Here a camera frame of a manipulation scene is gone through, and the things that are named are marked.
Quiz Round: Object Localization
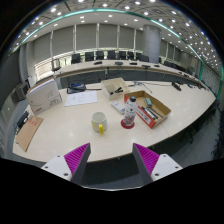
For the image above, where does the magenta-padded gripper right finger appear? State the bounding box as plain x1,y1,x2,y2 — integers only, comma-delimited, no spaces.
131,142,184,186

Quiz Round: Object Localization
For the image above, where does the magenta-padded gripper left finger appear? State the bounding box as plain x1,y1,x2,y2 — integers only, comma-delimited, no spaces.
40,142,92,186

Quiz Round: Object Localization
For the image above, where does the clear bottle with white label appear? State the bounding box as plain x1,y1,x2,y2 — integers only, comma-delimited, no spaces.
122,95,138,128

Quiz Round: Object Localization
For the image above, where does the flat round red coaster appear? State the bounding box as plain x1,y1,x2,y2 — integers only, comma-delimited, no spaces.
120,119,136,130

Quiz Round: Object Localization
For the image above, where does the thick black and silver marker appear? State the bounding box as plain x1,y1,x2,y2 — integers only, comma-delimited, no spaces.
141,105,158,121

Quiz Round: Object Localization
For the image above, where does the thin black pen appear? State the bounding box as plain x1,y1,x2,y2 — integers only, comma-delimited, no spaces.
148,106,164,119

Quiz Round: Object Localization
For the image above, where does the open brown box, red side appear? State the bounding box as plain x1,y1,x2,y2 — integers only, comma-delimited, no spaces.
123,89,172,130

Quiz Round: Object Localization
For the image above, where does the brown paper envelope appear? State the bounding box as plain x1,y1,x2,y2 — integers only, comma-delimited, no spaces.
14,115,45,153

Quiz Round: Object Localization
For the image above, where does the small white flat carton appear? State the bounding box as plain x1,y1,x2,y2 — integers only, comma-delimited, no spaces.
110,100,126,116

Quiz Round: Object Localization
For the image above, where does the white printed paper sheet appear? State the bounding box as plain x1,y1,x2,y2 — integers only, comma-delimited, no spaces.
63,90,99,107

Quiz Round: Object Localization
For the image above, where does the black power strip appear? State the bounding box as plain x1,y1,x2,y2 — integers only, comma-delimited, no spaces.
14,110,30,129

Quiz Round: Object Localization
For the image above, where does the large white printed box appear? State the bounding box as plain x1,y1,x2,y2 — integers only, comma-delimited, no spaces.
25,78,63,117

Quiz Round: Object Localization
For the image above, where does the black desk telephone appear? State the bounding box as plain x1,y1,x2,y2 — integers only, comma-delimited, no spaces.
66,81,87,95

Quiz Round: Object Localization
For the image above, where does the black stapler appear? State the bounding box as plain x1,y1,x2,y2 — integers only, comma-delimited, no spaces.
109,87,124,96

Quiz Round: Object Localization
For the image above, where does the small open white cardboard box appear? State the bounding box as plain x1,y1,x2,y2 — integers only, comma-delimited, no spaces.
100,77,131,102

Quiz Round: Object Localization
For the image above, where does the grey box monitor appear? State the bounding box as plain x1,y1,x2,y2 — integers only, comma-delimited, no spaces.
11,82,30,104

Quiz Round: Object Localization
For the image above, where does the row of black office chairs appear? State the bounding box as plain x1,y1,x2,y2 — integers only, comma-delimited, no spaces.
51,50,151,72

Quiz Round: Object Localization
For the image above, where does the group of round ceiling lights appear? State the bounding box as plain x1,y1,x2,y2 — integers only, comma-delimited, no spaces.
13,0,224,84

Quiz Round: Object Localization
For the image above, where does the white mug with yellow handle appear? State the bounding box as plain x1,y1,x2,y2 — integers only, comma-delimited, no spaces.
91,111,109,136

